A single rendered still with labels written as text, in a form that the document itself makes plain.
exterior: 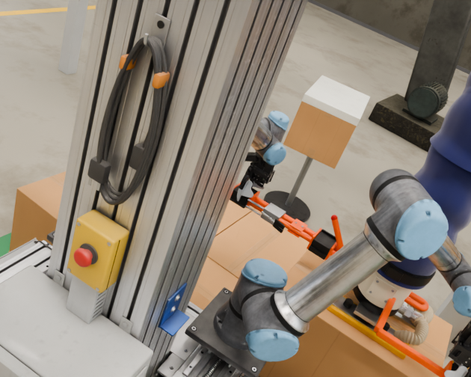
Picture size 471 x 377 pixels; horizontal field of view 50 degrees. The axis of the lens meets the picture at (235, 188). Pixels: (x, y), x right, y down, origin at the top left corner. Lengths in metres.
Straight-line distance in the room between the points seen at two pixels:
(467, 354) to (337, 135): 2.18
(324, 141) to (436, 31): 4.08
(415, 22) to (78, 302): 12.63
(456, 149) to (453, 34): 5.81
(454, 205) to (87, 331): 1.05
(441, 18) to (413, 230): 6.36
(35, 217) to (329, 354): 1.47
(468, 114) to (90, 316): 1.08
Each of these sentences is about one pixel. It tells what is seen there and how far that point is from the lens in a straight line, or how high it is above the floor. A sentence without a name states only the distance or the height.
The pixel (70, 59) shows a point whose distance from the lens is 5.12.
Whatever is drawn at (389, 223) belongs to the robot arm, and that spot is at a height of 1.58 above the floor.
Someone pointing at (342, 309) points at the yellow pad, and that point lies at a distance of 1.80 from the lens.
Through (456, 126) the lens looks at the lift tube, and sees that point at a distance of 1.53.
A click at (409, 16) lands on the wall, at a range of 13.35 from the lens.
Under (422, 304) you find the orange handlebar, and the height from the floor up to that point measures 1.08.
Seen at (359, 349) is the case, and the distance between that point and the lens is 1.77.
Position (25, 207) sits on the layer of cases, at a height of 0.47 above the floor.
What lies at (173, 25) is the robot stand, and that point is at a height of 1.85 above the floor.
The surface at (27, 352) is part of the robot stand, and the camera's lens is 1.04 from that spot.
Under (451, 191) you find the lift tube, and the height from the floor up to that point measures 1.52.
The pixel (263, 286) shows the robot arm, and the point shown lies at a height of 1.26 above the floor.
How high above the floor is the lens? 2.05
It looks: 30 degrees down
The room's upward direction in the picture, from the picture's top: 22 degrees clockwise
